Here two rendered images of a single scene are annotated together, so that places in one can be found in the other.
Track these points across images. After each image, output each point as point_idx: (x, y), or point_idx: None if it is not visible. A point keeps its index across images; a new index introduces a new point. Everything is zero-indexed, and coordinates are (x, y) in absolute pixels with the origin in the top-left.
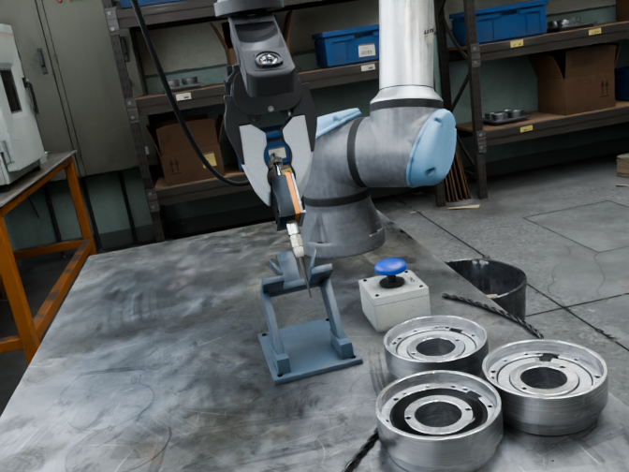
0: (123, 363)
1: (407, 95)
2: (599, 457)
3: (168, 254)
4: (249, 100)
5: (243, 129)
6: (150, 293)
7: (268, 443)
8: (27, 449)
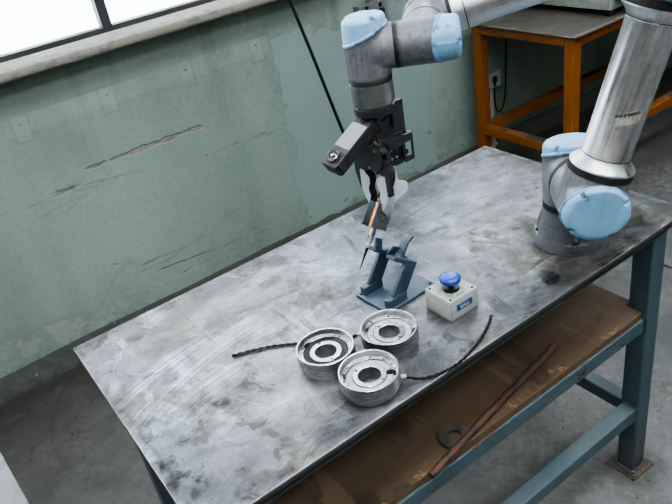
0: (356, 241)
1: (577, 163)
2: (334, 412)
3: (505, 174)
4: (361, 159)
5: (361, 171)
6: (439, 202)
7: (310, 315)
8: (283, 257)
